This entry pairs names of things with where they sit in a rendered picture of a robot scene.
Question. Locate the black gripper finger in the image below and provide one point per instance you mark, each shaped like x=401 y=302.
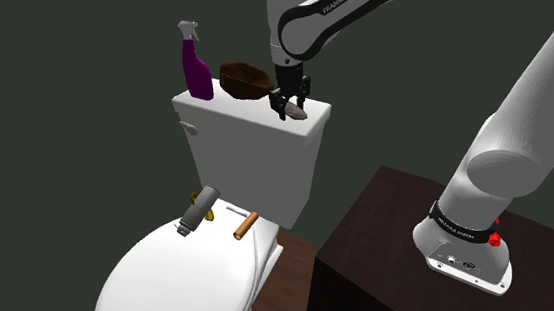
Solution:
x=305 y=88
x=278 y=103

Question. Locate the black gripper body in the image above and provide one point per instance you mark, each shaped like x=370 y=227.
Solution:
x=290 y=80

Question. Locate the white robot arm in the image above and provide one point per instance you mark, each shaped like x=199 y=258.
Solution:
x=524 y=123

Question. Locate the grey brown flat stone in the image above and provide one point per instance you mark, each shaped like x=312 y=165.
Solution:
x=296 y=110

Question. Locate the dark brown wooden bowl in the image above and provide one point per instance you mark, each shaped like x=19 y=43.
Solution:
x=244 y=81

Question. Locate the white toilet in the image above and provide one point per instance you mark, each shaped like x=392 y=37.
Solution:
x=237 y=148

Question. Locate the purple spray bottle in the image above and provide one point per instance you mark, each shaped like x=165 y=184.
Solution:
x=196 y=72

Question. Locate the yellow small object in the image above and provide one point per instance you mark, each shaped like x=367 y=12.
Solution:
x=209 y=214

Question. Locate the grey cylindrical flashlight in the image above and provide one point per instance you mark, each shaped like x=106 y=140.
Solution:
x=197 y=212

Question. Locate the dark brown robot stand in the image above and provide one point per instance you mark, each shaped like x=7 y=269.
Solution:
x=386 y=245

